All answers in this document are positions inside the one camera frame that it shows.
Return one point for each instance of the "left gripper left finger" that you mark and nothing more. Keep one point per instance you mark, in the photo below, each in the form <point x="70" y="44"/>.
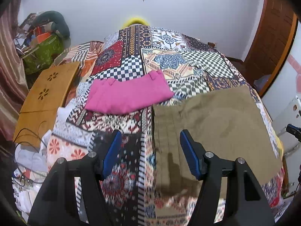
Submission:
<point x="55" y="203"/>

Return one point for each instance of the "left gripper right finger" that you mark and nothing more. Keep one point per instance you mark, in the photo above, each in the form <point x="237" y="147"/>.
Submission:
<point x="246" y="203"/>

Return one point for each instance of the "olive green pants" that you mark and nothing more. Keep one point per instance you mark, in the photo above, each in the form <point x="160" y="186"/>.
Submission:
<point x="226" y="122"/>

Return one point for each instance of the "white sliding wardrobe door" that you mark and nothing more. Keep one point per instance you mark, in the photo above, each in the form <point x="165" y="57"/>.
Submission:
<point x="282" y="101"/>

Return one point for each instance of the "wooden lap desk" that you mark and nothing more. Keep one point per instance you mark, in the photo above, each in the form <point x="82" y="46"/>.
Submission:
<point x="39" y="111"/>

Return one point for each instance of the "brown wooden room door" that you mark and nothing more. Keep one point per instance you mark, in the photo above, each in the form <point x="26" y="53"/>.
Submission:
<point x="272" y="41"/>

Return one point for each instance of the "pink folded garment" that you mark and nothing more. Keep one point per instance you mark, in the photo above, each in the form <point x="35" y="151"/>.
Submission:
<point x="110" y="96"/>

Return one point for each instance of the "striped brown curtain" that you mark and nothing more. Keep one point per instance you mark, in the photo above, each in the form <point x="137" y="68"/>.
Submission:
<point x="14" y="88"/>

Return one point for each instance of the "green fabric storage box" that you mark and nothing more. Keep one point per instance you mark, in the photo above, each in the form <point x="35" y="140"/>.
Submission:
<point x="42" y="56"/>

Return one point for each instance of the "striped orange pillow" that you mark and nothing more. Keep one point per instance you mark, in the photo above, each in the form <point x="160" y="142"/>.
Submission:
<point x="85" y="53"/>

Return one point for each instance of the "grey green plush toy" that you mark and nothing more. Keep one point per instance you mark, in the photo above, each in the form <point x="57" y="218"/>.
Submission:
<point x="58" y="22"/>

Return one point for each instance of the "yellow plush headboard cushion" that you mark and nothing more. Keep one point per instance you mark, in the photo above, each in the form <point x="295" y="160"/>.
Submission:
<point x="135" y="20"/>

